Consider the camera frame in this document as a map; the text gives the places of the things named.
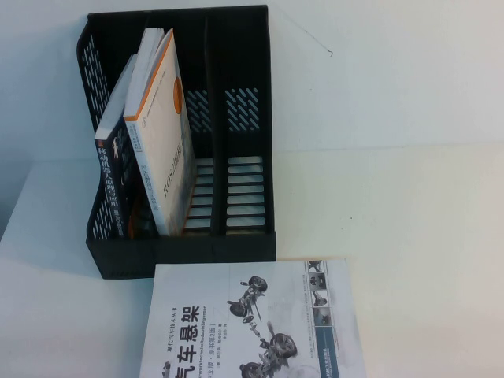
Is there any grey car suspension book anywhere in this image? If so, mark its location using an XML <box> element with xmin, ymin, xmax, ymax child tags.
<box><xmin>138</xmin><ymin>258</ymin><xmax>367</xmax><ymax>378</ymax></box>

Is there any black plastic book stand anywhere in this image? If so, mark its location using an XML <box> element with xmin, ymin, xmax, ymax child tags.
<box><xmin>74</xmin><ymin>3</ymin><xmax>278</xmax><ymax>280</ymax></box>

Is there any white orange cover book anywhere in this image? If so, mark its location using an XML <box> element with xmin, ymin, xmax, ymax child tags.
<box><xmin>123</xmin><ymin>27</ymin><xmax>197</xmax><ymax>238</ymax></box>

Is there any black spine robot book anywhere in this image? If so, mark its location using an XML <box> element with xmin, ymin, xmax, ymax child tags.
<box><xmin>94</xmin><ymin>54</ymin><xmax>139</xmax><ymax>239</ymax></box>

